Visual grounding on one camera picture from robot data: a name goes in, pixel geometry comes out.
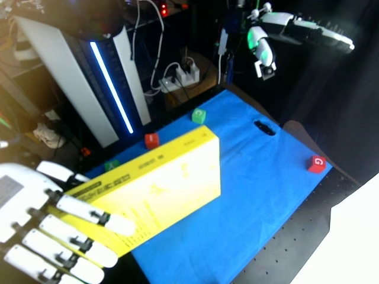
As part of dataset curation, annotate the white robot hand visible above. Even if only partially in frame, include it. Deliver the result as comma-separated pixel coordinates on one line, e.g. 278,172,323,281
260,11,355,50
0,161,137,284

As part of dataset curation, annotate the yellow box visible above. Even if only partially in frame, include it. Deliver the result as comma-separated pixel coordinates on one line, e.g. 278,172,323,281
47,125,221,257

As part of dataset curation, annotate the white crumpled rag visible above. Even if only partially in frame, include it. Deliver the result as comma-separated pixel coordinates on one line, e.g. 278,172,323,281
32,122,66,148

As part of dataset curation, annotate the green block letter Y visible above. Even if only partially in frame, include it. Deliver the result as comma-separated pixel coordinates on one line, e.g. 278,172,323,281
104,160,121,173

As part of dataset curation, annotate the white plug adapter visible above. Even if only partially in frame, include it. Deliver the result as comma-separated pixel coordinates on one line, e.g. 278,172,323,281
176,59,203,86

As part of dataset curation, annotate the green block letter C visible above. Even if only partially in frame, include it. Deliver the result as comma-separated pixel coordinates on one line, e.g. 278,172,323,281
191,108,206,124

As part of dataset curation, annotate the white power strip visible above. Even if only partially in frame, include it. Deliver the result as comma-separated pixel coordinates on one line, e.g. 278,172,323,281
158,75,186,94

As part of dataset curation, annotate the white robot column blue light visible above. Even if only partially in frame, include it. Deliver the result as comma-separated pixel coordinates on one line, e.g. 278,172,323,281
13,14,152,149

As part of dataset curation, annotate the red block white mark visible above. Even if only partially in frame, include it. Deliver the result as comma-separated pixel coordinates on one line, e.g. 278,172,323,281
144,133,161,150

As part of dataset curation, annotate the red block letter G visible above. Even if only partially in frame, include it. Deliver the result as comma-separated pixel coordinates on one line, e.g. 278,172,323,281
307,155,327,174

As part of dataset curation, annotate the blue fabric bag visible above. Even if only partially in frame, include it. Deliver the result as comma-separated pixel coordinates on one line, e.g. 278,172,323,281
84,89,335,284

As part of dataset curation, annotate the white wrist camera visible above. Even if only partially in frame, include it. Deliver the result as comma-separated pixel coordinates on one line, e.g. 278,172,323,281
253,60,278,79

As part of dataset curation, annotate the white dongle with cable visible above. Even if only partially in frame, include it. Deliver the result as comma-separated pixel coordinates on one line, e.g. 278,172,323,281
217,25,232,86

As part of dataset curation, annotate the blue strap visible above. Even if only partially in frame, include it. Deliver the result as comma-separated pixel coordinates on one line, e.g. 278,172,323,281
226,53,236,85

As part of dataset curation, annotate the white cable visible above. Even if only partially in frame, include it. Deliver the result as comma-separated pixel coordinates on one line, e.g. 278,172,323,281
130,0,165,89

